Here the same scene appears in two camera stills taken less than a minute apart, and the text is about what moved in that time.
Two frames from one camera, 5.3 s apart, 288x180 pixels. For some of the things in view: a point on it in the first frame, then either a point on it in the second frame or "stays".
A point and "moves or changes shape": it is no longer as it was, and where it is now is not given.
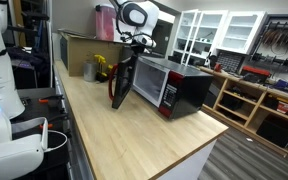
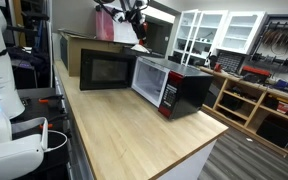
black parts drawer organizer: (230, 61) stays
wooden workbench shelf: (267, 115) stays
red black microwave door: (121, 76) moves or changes shape
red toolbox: (254, 74) stays
